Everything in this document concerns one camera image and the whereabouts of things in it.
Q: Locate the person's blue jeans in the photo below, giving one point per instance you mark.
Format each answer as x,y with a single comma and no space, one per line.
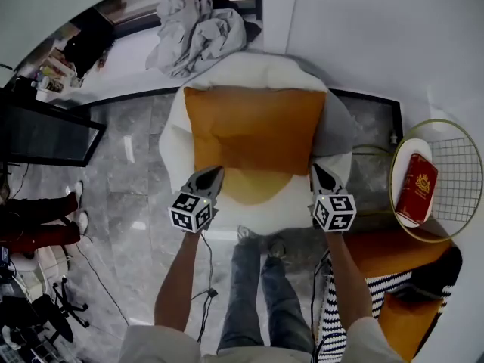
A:
242,297

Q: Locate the person's shoe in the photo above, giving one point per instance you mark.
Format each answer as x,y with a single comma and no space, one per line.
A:
277,247
246,236

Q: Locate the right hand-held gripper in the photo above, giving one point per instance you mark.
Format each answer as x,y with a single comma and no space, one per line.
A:
334,214

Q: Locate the white beanbag chair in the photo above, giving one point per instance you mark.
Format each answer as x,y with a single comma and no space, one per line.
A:
287,70

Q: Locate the person's right shoe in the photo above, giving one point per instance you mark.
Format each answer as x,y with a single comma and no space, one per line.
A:
277,247

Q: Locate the pile of colourful small boxes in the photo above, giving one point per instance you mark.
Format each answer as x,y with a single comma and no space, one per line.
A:
56,70

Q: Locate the white wall plug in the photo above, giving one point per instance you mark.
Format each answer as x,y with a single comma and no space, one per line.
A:
393,137

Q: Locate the grey crumpled clothes pile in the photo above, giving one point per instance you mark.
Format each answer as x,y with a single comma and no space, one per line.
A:
204,32

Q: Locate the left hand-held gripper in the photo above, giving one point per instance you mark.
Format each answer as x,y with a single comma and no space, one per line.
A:
189,214

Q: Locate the orange sofa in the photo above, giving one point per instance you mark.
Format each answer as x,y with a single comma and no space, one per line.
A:
389,253

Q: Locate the red hardcover book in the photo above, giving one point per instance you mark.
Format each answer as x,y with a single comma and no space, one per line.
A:
417,191

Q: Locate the black glass door cabinet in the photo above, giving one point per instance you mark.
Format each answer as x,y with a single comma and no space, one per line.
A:
45,138

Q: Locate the person's left forearm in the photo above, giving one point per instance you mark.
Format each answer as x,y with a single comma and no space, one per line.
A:
177,282

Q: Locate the black office chair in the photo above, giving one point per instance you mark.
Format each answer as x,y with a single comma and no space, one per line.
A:
60,316

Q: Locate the black bag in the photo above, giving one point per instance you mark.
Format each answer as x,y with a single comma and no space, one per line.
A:
89,42

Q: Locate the beige round stool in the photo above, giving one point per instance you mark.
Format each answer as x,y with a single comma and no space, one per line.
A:
45,263

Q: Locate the person's right forearm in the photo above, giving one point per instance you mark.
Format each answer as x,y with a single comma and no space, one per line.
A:
348,278

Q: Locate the person's left shoe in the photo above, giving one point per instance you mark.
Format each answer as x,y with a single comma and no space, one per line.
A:
246,236

